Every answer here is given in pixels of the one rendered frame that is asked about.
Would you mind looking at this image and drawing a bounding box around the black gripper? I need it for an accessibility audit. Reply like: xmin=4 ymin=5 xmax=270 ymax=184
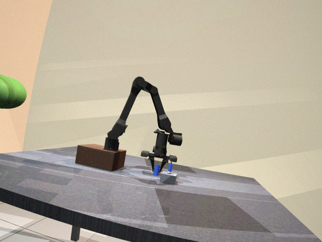
xmin=141 ymin=142 xmax=177 ymax=173

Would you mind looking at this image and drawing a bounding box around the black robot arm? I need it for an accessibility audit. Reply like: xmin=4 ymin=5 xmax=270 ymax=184
xmin=103 ymin=77 xmax=182 ymax=152

